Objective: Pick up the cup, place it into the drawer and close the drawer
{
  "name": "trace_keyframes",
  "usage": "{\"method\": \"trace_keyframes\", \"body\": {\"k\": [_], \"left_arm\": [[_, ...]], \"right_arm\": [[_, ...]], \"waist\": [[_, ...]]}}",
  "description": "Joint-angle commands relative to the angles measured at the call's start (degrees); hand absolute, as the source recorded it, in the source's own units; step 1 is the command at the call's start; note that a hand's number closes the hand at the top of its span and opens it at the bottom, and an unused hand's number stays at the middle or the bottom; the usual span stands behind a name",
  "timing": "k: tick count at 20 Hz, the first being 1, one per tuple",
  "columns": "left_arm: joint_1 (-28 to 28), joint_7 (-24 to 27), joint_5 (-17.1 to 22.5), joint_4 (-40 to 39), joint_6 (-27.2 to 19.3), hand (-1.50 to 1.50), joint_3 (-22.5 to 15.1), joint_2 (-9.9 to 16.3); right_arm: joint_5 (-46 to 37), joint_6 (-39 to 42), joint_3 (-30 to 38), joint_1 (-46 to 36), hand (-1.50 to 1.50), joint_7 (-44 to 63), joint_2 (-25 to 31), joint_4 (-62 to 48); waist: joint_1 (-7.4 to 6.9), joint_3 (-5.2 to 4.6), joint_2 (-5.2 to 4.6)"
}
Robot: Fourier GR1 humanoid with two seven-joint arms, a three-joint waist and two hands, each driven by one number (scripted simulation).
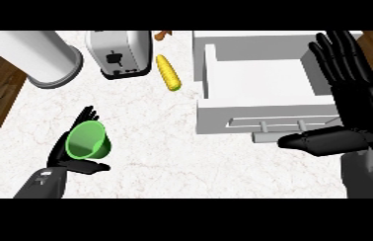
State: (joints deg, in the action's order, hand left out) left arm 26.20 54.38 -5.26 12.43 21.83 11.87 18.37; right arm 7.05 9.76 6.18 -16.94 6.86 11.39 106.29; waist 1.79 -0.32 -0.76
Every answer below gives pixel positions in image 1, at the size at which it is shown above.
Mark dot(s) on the green cup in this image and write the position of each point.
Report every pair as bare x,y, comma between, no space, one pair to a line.
87,140

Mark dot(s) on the small brown object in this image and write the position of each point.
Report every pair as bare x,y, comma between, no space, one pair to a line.
162,35

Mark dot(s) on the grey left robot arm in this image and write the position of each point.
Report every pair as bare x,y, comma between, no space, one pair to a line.
41,183

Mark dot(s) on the yellow corn cob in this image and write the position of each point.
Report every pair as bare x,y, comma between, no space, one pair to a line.
168,72

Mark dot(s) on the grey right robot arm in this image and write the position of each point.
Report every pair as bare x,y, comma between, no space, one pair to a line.
356,174

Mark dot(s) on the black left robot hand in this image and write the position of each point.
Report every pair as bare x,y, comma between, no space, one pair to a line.
59,152

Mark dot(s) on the white open drawer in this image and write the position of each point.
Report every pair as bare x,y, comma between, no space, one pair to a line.
256,70

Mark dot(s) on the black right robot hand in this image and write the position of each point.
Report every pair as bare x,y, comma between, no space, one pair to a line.
349,87

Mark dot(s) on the silver toaster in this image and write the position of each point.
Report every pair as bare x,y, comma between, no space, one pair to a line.
120,52

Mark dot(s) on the white cylindrical roll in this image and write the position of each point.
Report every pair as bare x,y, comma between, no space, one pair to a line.
36,58

